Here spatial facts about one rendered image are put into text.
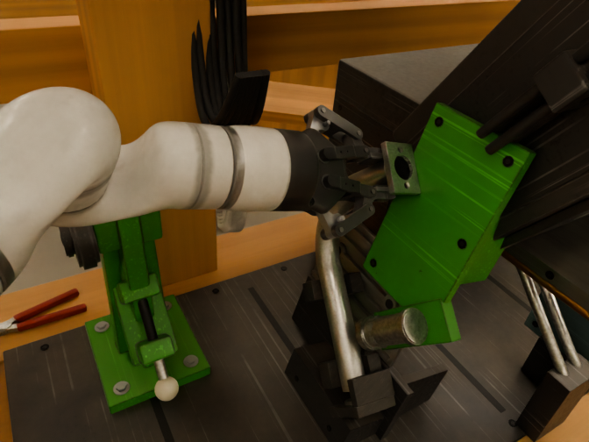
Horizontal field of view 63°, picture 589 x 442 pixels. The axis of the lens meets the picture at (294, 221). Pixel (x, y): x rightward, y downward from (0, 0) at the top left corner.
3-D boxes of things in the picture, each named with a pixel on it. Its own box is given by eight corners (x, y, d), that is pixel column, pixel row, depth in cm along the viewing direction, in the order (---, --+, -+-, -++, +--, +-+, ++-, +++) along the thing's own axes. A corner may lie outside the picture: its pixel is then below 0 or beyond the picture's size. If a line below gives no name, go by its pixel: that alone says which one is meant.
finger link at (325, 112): (317, 110, 46) (360, 145, 48) (322, 96, 47) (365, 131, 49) (301, 121, 48) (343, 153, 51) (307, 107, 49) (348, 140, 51)
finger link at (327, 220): (299, 204, 46) (314, 192, 47) (325, 244, 47) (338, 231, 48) (314, 198, 44) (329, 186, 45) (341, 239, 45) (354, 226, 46)
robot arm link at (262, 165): (225, 148, 50) (167, 144, 46) (283, 105, 41) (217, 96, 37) (235, 234, 48) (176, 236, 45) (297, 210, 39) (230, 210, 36)
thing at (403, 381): (425, 424, 64) (457, 377, 60) (376, 444, 59) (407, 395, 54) (335, 313, 79) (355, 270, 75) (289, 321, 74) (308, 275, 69)
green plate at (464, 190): (473, 320, 55) (576, 157, 45) (426, 332, 50) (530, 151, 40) (407, 261, 63) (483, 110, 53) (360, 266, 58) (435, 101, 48)
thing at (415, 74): (501, 257, 89) (579, 78, 69) (372, 310, 75) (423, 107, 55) (433, 205, 101) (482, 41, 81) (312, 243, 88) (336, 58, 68)
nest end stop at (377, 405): (368, 405, 60) (396, 405, 55) (331, 417, 56) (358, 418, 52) (366, 395, 60) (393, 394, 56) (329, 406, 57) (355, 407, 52)
